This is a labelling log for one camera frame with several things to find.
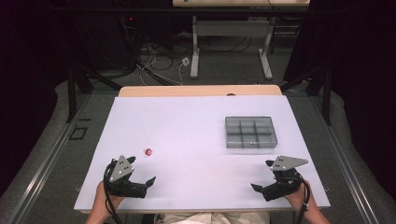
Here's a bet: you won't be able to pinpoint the grey transparent compartment box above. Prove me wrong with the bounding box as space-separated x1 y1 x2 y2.
224 116 278 149

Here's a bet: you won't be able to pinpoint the black metal stand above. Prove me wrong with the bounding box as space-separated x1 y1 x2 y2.
65 63 123 123
279 64 332 126

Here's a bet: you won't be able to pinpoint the black horizontal frame bar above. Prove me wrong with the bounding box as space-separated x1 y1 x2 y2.
46 7 347 15

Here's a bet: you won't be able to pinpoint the white-legged desk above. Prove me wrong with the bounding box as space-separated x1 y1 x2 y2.
172 0 311 80

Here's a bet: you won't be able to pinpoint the tangle of floor cables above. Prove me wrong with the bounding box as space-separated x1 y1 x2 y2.
125 29 260 87

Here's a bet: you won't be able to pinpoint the person's left hand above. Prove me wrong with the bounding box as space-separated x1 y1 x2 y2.
93 180 126 219

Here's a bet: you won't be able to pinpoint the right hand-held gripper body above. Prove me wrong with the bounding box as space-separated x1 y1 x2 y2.
262 155 309 203

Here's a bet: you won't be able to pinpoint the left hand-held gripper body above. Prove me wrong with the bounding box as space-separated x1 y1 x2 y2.
106 154 148 199

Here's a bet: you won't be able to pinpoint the person's right hand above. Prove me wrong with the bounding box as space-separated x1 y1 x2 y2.
282 178 316 217

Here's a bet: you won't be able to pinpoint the light wooden table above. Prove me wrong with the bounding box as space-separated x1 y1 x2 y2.
74 84 331 216

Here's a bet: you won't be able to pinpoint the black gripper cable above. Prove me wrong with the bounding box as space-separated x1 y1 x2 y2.
293 173 312 224
103 159 125 224

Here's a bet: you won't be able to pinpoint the aluminium floor rail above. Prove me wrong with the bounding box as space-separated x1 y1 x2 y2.
7 92 92 224
309 95 381 224

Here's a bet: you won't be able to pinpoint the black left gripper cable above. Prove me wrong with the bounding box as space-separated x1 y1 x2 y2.
103 159 125 224

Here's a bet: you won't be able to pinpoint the person's beige trousers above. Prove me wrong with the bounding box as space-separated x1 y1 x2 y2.
153 211 273 224

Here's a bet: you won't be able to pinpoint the black power strip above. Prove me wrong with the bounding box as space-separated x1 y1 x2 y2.
118 14 138 40

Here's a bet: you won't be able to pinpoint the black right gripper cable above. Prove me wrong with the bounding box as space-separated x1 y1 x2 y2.
293 173 312 224

